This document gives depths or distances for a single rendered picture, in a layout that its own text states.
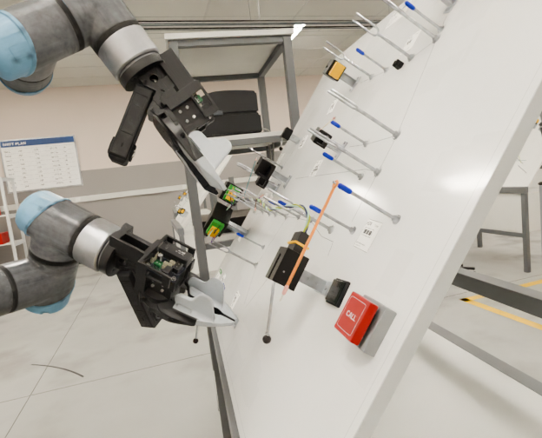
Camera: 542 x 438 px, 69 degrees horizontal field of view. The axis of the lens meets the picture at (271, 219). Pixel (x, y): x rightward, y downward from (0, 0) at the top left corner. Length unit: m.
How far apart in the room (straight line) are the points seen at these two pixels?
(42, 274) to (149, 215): 7.53
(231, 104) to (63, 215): 1.16
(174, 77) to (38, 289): 0.38
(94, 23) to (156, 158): 7.63
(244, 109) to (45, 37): 1.19
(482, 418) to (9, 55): 0.94
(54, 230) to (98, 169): 7.61
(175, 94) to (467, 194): 0.40
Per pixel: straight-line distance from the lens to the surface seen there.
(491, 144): 0.51
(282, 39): 1.73
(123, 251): 0.61
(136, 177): 8.20
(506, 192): 4.74
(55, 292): 0.72
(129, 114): 0.60
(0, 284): 0.68
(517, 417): 0.92
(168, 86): 0.62
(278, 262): 0.61
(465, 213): 0.47
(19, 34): 0.60
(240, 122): 1.70
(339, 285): 0.59
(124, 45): 0.61
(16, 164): 8.51
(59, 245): 0.66
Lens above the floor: 1.29
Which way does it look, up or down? 7 degrees down
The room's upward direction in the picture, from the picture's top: 7 degrees counter-clockwise
